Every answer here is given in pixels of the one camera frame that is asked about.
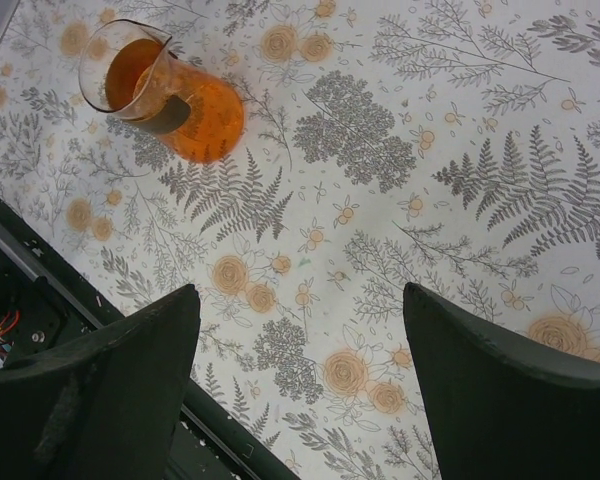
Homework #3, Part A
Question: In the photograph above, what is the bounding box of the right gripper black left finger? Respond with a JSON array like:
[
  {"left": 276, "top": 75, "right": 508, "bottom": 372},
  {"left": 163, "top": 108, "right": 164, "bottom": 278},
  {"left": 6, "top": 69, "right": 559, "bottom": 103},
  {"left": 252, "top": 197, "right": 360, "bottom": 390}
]
[{"left": 0, "top": 284, "right": 200, "bottom": 479}]

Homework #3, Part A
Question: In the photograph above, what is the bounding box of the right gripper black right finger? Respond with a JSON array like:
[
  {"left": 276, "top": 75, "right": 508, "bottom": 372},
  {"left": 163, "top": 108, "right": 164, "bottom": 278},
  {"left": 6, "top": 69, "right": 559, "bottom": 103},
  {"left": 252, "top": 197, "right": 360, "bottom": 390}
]
[{"left": 403, "top": 283, "right": 600, "bottom": 479}]

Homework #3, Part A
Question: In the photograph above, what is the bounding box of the orange glass carafe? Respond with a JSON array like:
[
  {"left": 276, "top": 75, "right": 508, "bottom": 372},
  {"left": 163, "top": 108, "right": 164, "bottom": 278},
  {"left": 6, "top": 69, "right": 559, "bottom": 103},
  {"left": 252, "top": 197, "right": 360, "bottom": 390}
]
[{"left": 78, "top": 19, "right": 245, "bottom": 163}]

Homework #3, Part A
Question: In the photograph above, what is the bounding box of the floral patterned tablecloth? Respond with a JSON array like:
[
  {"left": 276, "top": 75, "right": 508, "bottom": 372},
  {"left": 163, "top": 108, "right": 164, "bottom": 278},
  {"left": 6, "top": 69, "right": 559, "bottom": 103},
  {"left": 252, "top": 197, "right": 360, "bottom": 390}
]
[{"left": 0, "top": 1, "right": 600, "bottom": 479}]

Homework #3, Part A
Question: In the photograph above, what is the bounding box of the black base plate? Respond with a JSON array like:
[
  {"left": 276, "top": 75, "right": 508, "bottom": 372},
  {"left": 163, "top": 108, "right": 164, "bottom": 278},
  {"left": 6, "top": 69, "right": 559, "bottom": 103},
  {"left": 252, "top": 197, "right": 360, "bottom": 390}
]
[{"left": 0, "top": 199, "right": 292, "bottom": 479}]

